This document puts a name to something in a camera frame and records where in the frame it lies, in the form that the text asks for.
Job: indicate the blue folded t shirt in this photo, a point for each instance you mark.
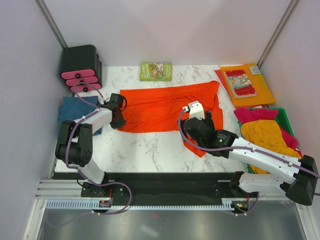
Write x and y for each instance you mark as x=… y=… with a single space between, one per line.
x=72 y=109

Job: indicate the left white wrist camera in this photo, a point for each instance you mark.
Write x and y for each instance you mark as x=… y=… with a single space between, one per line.
x=195 y=110

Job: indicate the green plastic bin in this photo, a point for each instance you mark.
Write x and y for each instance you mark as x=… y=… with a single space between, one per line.
x=279 y=115

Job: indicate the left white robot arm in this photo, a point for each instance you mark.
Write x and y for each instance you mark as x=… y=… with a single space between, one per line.
x=75 y=139

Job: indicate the orange folder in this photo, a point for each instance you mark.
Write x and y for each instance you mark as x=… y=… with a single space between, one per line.
x=264 y=95

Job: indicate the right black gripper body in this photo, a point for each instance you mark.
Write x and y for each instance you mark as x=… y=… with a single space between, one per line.
x=205 y=122

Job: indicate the orange t shirt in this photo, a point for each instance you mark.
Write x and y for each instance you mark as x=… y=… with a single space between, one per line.
x=155 y=110

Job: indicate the green paperback book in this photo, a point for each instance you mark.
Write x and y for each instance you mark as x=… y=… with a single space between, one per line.
x=156 y=72

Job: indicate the black pink drawer unit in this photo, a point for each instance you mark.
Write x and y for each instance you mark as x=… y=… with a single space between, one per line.
x=80 y=68

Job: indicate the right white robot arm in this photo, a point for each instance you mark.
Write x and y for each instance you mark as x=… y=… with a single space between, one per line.
x=295 y=177

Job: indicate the white slotted cable duct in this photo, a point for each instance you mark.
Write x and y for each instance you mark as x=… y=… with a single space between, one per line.
x=70 y=204

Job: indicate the red folder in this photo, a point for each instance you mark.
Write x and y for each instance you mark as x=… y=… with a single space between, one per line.
x=220 y=76

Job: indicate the red comic book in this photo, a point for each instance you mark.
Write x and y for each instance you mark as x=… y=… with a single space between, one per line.
x=240 y=83

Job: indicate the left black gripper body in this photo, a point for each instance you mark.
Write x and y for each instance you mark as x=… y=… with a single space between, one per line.
x=119 y=122

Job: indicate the yellow t shirt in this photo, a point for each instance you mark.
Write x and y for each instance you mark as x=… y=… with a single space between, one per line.
x=269 y=135

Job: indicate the magenta t shirt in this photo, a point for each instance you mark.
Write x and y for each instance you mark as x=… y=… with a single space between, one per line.
x=269 y=128

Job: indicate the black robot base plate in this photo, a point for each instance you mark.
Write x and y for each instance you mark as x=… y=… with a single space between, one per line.
x=173 y=189

